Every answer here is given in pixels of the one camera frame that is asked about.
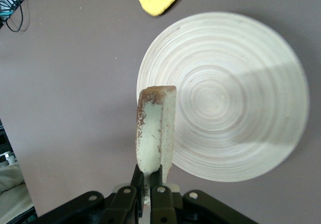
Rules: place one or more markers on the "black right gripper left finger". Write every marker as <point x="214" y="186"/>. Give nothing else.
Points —
<point x="125" y="204"/>

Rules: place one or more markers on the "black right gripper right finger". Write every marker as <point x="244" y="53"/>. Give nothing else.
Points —
<point x="161" y="204"/>

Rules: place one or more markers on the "round light wooden plate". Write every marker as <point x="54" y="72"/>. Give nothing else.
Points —
<point x="225" y="96"/>

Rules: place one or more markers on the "brown bread toast slice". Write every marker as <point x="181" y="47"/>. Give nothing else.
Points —
<point x="150" y="133"/>

